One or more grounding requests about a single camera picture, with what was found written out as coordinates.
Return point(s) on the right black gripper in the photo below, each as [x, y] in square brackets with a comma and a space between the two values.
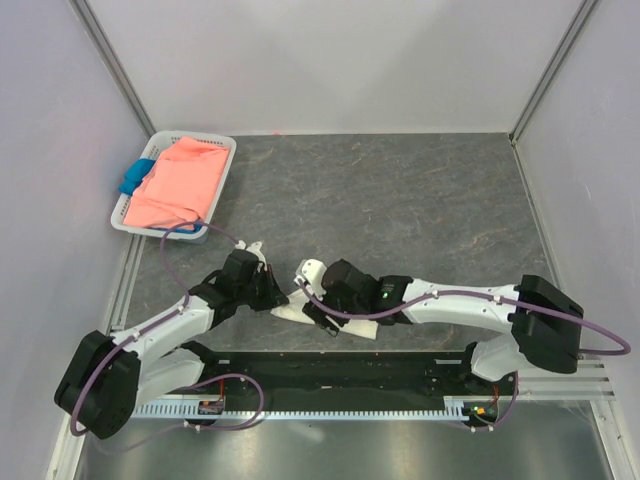
[318, 313]

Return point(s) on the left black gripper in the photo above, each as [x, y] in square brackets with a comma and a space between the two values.
[274, 296]

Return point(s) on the white cloth napkin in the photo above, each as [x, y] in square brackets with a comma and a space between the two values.
[293, 312]

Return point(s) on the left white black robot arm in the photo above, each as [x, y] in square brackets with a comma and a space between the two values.
[109, 376]

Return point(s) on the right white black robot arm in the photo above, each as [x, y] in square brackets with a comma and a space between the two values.
[536, 325]

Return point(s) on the pink cloth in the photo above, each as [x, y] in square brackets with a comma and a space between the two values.
[180, 189]

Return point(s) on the blue cloth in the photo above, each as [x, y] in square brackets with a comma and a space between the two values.
[134, 176]

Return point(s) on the white plastic basket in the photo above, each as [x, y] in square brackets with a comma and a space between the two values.
[155, 145]

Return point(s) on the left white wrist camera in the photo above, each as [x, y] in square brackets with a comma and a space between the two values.
[254, 248]

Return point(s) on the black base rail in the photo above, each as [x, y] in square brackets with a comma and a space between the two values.
[367, 378]

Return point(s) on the white slotted cable duct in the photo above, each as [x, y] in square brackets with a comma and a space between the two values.
[193, 408]

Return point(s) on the left aluminium frame post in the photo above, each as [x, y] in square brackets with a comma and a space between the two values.
[106, 51]

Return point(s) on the aluminium frame post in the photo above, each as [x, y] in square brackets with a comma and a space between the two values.
[106, 51]
[566, 44]

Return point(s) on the right aluminium frame post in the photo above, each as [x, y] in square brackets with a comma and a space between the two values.
[566, 44]

